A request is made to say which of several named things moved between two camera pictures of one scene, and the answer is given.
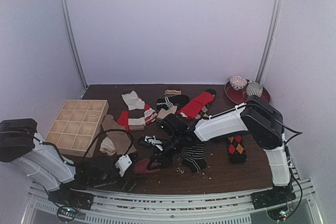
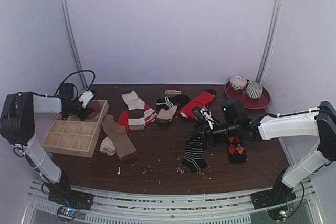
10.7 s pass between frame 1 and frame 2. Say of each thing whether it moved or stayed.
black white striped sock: stayed
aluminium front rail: stayed
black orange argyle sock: stayed
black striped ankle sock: stayed
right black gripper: moved
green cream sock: stayed
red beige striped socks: stayed
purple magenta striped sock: moved
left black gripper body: moved
